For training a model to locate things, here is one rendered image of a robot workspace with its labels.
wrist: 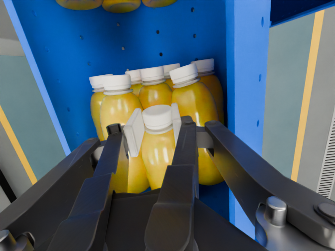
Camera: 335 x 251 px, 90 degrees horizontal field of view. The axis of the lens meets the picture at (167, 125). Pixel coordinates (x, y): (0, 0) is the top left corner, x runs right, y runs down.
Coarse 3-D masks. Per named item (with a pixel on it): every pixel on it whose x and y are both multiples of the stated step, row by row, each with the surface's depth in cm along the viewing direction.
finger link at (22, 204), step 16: (80, 144) 13; (96, 144) 13; (64, 160) 11; (80, 160) 11; (48, 176) 9; (64, 176) 9; (80, 176) 11; (32, 192) 8; (48, 192) 8; (64, 192) 9; (16, 208) 7; (32, 208) 7; (48, 208) 8; (64, 208) 9; (0, 224) 6; (16, 224) 7; (32, 224) 7; (48, 224) 8; (32, 240) 7
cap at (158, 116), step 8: (144, 112) 21; (152, 112) 21; (160, 112) 20; (168, 112) 20; (144, 120) 21; (152, 120) 20; (160, 120) 20; (168, 120) 20; (152, 128) 20; (160, 128) 20
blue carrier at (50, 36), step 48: (48, 0) 24; (192, 0) 30; (240, 0) 11; (48, 48) 23; (96, 48) 31; (144, 48) 35; (192, 48) 33; (240, 48) 12; (48, 96) 21; (240, 96) 13
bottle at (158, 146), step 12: (144, 132) 22; (156, 132) 20; (168, 132) 21; (144, 144) 22; (156, 144) 20; (168, 144) 20; (144, 156) 22; (156, 156) 21; (168, 156) 21; (156, 168) 21; (156, 180) 23
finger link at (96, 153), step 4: (124, 136) 14; (104, 140) 14; (124, 140) 14; (104, 144) 14; (124, 144) 14; (100, 148) 13; (128, 148) 15; (96, 152) 13; (100, 152) 13; (92, 156) 13; (96, 156) 13; (92, 160) 13; (96, 160) 13; (92, 164) 14; (96, 164) 13
